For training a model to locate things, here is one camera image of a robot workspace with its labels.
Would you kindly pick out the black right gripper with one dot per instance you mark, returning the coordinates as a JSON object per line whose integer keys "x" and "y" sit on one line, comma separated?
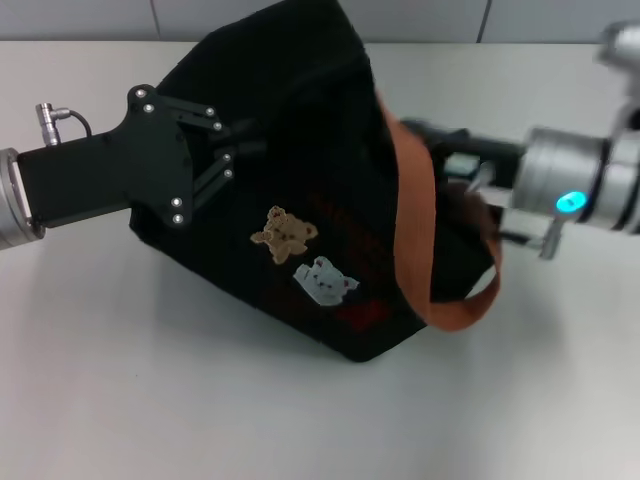
{"x": 495, "y": 152}

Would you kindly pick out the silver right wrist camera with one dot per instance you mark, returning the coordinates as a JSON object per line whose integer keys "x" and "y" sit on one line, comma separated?
{"x": 625, "y": 50}

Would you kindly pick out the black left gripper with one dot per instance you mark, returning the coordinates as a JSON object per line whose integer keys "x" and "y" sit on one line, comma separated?
{"x": 125, "y": 170}

